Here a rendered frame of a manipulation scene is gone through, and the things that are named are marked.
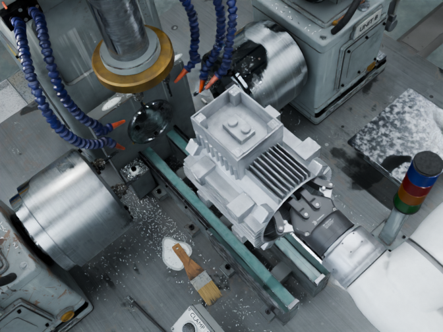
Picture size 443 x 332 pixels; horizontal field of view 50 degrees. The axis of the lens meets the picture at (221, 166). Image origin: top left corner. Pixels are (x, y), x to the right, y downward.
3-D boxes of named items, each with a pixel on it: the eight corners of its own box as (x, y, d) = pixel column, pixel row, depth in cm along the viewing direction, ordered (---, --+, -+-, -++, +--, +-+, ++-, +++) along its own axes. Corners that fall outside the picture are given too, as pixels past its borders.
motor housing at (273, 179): (191, 193, 97) (173, 144, 81) (259, 139, 102) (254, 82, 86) (257, 263, 88) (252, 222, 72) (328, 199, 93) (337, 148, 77)
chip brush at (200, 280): (167, 250, 136) (167, 249, 135) (182, 240, 137) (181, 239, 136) (209, 307, 127) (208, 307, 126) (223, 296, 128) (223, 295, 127)
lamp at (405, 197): (391, 193, 108) (396, 184, 104) (409, 177, 110) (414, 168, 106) (413, 211, 105) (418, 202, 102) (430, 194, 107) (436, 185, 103)
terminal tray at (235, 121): (195, 141, 85) (188, 118, 79) (239, 107, 88) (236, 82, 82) (239, 184, 80) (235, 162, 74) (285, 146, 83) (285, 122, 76)
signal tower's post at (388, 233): (366, 236, 132) (399, 162, 96) (385, 219, 134) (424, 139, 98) (389, 257, 129) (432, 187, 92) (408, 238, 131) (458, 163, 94)
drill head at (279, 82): (185, 111, 146) (169, 55, 124) (281, 40, 156) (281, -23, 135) (238, 161, 135) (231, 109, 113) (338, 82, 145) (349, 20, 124)
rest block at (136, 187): (128, 187, 148) (117, 168, 137) (146, 174, 150) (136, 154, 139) (140, 199, 145) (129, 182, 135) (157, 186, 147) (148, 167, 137)
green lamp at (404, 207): (387, 201, 112) (391, 193, 108) (405, 186, 114) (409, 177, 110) (409, 219, 109) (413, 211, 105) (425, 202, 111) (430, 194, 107)
